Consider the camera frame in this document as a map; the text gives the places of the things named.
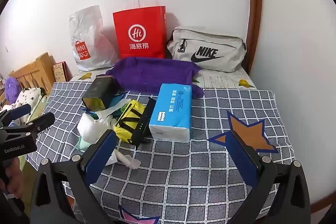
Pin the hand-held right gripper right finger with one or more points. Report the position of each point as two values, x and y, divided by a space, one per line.
244 158

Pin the person's left hand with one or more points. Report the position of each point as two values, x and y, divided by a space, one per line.
14 179

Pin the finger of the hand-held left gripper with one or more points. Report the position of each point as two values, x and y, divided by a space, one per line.
18 111
42 121

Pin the red paper bag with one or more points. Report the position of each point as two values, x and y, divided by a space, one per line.
139 24

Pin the white wipe sachet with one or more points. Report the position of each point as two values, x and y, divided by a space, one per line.
127 159

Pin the white dotted pillow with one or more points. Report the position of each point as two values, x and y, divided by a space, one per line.
29 96

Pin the patterned box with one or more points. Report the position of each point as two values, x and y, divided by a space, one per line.
59 72

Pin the brown wooden door frame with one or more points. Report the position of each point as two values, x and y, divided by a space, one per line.
254 3

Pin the wooden headboard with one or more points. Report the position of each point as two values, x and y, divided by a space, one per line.
34 69

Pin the grey waist bag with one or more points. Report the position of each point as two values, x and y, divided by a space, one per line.
210 43

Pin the grey checkered blanket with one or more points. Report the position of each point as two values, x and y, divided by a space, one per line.
183 174

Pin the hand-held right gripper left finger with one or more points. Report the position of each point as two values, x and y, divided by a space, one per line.
101 158

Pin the blue tissue pack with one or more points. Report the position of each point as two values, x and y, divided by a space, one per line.
170 111

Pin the white glove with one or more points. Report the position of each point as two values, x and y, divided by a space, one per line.
109 119
89 127

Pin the dark tin box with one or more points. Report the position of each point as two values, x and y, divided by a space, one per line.
101 92

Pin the purple towel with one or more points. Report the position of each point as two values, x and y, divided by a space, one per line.
147 74

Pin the light green cloth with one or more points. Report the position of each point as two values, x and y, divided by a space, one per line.
84 144

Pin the purple plush toy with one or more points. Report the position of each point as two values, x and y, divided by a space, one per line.
11 88

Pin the white plastic shopping bag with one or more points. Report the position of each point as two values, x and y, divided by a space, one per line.
86 37

